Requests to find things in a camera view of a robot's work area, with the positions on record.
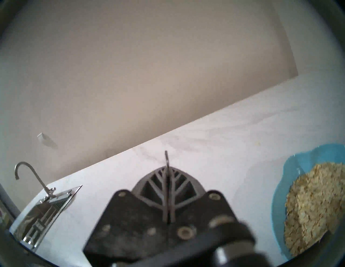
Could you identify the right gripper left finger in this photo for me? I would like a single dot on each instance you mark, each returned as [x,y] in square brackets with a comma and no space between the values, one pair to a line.
[126,220]

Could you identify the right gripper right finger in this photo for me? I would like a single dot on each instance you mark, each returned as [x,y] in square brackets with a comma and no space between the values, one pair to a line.
[196,210]

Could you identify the blue scalloped bowl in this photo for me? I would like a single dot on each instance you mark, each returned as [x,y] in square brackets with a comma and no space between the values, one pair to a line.
[279,204]

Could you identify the slotted steel sink tray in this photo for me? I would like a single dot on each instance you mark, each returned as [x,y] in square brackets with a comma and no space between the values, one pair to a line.
[60,199]

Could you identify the curved steel faucet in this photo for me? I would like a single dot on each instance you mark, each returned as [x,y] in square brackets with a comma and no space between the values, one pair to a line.
[49,192]

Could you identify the stainless steel sink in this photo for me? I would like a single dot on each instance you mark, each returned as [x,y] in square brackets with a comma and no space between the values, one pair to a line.
[35,223]

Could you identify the large oat flake heap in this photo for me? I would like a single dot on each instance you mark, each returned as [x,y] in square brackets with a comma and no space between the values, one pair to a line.
[312,204]

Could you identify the white wall switch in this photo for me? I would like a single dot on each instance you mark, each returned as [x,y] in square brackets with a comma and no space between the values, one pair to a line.
[43,138]

